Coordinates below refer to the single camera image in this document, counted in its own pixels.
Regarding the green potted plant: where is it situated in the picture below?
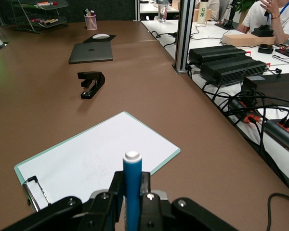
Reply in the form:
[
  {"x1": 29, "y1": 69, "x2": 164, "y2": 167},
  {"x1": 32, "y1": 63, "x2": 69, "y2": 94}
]
[{"x1": 233, "y1": 0, "x2": 258, "y2": 14}]

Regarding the black desk cable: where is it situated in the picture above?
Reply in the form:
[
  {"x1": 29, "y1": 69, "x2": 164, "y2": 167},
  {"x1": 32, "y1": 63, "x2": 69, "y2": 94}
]
[{"x1": 150, "y1": 30, "x2": 178, "y2": 39}]

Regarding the black desk device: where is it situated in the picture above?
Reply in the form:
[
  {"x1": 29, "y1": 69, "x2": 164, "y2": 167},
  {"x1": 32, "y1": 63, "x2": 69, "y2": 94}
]
[{"x1": 251, "y1": 24, "x2": 275, "y2": 38}]

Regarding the black stapler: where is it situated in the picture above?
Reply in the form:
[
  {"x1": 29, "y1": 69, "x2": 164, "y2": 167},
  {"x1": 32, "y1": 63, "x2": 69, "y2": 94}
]
[{"x1": 77, "y1": 71, "x2": 106, "y2": 100}]

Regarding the black desk stand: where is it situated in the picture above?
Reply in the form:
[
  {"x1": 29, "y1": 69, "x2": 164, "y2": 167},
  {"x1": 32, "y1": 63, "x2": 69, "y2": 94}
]
[{"x1": 214, "y1": 0, "x2": 239, "y2": 30}]

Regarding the clear water bottle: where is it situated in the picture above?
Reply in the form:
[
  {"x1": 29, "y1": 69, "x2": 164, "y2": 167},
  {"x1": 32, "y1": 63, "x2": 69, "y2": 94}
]
[{"x1": 158, "y1": 0, "x2": 169, "y2": 24}]

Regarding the dark wire document tray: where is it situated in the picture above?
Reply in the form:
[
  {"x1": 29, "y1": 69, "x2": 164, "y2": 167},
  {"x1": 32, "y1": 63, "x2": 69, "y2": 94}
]
[{"x1": 10, "y1": 0, "x2": 68, "y2": 34}]

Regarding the blue marker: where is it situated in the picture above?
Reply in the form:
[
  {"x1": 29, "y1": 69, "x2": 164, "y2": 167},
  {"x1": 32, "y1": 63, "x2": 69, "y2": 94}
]
[{"x1": 122, "y1": 151, "x2": 143, "y2": 231}]

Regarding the pink mesh pen cup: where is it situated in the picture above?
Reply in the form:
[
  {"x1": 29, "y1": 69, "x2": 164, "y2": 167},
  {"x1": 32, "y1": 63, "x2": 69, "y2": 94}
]
[{"x1": 83, "y1": 14, "x2": 97, "y2": 31}]

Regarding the black mouse pad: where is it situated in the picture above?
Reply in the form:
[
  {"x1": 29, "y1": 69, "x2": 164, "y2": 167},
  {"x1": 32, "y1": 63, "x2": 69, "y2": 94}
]
[{"x1": 83, "y1": 34, "x2": 117, "y2": 44}]

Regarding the black orange power strip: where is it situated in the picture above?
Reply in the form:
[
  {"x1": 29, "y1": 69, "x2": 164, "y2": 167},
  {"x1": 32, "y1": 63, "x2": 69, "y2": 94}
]
[
  {"x1": 227, "y1": 97, "x2": 267, "y2": 124},
  {"x1": 264, "y1": 117, "x2": 289, "y2": 152}
]

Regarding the person in white shirt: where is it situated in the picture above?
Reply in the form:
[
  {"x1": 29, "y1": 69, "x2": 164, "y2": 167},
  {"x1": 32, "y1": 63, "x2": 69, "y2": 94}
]
[{"x1": 236, "y1": 0, "x2": 289, "y2": 43}]

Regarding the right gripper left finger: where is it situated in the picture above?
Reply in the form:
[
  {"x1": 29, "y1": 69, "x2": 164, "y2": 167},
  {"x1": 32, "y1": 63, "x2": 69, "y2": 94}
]
[{"x1": 3, "y1": 171, "x2": 124, "y2": 231}]

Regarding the black floor cable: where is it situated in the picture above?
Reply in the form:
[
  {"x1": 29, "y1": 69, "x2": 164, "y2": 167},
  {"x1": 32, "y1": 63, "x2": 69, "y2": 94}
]
[{"x1": 267, "y1": 192, "x2": 289, "y2": 231}]

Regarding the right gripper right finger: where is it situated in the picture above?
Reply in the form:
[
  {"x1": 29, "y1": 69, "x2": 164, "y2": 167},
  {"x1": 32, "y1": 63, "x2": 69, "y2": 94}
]
[{"x1": 139, "y1": 172, "x2": 236, "y2": 231}]

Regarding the small black case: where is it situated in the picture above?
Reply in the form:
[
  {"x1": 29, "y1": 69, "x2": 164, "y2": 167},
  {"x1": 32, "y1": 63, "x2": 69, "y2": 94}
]
[{"x1": 257, "y1": 44, "x2": 274, "y2": 54}]

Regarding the black finned power supply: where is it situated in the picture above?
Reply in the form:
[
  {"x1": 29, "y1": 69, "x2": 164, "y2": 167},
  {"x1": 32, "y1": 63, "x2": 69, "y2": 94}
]
[
  {"x1": 199, "y1": 59, "x2": 267, "y2": 87},
  {"x1": 188, "y1": 44, "x2": 247, "y2": 64}
]

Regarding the large black box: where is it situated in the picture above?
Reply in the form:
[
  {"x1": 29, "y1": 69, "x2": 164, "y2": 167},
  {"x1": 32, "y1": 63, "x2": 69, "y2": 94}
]
[{"x1": 242, "y1": 72, "x2": 289, "y2": 106}]

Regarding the long wooden block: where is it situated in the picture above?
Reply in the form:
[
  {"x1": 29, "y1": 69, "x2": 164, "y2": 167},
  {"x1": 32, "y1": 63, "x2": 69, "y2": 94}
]
[{"x1": 222, "y1": 33, "x2": 276, "y2": 48}]

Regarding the black yellow marker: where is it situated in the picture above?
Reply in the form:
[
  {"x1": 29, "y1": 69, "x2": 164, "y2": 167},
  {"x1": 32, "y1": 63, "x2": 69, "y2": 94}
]
[{"x1": 42, "y1": 18, "x2": 60, "y2": 26}]

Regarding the light wooden box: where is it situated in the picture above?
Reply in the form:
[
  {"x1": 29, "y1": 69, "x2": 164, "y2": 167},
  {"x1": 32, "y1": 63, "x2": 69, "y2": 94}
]
[{"x1": 192, "y1": 8, "x2": 213, "y2": 22}]

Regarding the aluminium profile post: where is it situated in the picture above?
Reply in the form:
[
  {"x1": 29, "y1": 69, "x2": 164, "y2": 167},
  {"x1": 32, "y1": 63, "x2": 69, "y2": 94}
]
[{"x1": 174, "y1": 0, "x2": 197, "y2": 74}]

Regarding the green clipboard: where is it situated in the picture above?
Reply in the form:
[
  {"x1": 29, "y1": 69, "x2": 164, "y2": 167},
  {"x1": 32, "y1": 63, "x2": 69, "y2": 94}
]
[{"x1": 13, "y1": 111, "x2": 182, "y2": 214}]

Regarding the silver laptop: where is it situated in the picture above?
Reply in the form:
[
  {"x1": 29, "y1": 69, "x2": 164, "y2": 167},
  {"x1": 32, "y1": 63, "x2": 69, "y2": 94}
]
[{"x1": 68, "y1": 42, "x2": 114, "y2": 64}]

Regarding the white paper sheet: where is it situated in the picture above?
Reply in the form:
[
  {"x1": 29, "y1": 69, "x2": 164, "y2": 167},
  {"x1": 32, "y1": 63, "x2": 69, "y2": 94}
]
[{"x1": 17, "y1": 113, "x2": 179, "y2": 210}]

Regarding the white tea canister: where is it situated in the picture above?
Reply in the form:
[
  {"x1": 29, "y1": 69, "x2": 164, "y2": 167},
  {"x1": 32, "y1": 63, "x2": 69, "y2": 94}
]
[{"x1": 197, "y1": 0, "x2": 209, "y2": 24}]

